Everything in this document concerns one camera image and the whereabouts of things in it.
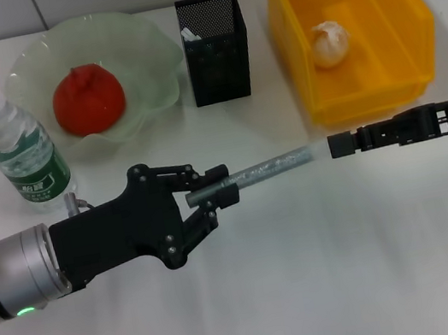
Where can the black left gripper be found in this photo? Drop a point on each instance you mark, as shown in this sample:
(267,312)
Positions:
(118,234)

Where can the silver grey pen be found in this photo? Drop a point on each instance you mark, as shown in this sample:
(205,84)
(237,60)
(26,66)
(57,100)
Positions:
(271,166)

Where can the white garlic bulb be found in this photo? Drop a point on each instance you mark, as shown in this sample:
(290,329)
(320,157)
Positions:
(330,46)

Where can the green pen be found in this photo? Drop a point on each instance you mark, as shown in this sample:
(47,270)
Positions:
(189,34)

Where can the red tomato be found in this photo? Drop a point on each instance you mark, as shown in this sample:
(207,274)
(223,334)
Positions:
(89,104)

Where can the clear green-label water bottle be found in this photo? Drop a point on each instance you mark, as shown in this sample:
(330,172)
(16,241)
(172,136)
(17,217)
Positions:
(27,159)

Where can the black mesh pen holder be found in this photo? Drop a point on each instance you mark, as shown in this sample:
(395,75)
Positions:
(219,68)

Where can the translucent green fruit plate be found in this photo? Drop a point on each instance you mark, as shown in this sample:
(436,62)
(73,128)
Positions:
(143,51)

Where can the yellow plastic bin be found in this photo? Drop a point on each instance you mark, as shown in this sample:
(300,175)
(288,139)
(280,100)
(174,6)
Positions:
(389,73)

